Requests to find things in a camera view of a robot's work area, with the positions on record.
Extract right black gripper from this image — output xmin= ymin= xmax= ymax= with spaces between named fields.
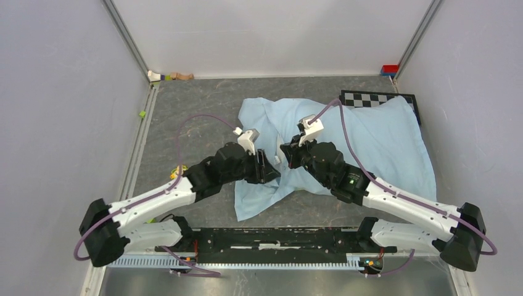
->
xmin=281 ymin=132 xmax=331 ymax=187

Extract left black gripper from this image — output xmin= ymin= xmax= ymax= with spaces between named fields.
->
xmin=221 ymin=148 xmax=281 ymax=184

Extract light blue pillowcase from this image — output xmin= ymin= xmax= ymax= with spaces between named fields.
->
xmin=234 ymin=97 xmax=437 ymax=221

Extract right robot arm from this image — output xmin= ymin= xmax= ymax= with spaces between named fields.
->
xmin=280 ymin=136 xmax=487 ymax=272

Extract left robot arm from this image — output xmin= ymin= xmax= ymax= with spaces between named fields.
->
xmin=73 ymin=142 xmax=281 ymax=267

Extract yellow toy block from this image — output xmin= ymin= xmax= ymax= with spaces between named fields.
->
xmin=170 ymin=165 xmax=187 ymax=180

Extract black white checkerboard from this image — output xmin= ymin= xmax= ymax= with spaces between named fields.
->
xmin=339 ymin=90 xmax=421 ymax=126

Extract wooden toy figure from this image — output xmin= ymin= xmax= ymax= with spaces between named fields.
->
xmin=170 ymin=72 xmax=195 ymax=81

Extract red blue block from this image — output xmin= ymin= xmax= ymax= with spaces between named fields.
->
xmin=380 ymin=64 xmax=399 ymax=78

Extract white beige corner toy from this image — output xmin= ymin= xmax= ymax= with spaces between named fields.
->
xmin=147 ymin=70 xmax=163 ymax=83

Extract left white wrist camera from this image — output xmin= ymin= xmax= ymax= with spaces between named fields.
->
xmin=233 ymin=127 xmax=260 ymax=155

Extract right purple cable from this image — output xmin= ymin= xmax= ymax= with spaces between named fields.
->
xmin=307 ymin=97 xmax=498 ymax=279

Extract purple cable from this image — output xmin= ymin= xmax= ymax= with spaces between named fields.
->
xmin=307 ymin=97 xmax=498 ymax=279
xmin=73 ymin=113 xmax=223 ymax=279

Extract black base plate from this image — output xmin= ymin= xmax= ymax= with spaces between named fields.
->
xmin=169 ymin=227 xmax=397 ymax=264

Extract light blue toothed rail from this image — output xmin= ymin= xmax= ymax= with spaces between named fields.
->
xmin=108 ymin=255 xmax=364 ymax=271

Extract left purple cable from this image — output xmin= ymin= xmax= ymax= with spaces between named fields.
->
xmin=73 ymin=113 xmax=223 ymax=279

